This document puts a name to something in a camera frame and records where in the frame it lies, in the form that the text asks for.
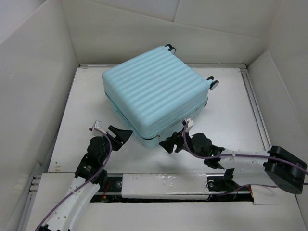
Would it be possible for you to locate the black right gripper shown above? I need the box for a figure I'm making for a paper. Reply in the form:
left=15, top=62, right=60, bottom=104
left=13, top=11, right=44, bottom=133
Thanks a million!
left=159, top=127, right=205, bottom=159

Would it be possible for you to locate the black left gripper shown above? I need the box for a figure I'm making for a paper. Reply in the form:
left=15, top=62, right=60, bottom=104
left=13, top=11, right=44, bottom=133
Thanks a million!
left=99, top=126, right=131, bottom=163

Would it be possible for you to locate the light blue hard-shell suitcase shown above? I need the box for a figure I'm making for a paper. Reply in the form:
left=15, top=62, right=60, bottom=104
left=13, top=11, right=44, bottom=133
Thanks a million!
left=102, top=44, right=218, bottom=148

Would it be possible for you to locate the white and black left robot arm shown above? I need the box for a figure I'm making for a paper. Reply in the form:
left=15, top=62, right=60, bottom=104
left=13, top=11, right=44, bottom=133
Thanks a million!
left=36, top=121, right=133, bottom=231

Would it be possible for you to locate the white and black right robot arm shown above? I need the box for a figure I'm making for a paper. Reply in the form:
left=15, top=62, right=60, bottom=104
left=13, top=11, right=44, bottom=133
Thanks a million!
left=159, top=131, right=308, bottom=194

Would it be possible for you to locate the black base rail with white cover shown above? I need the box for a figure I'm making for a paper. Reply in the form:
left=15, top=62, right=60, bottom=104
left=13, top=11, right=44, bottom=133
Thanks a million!
left=90, top=173, right=254, bottom=203

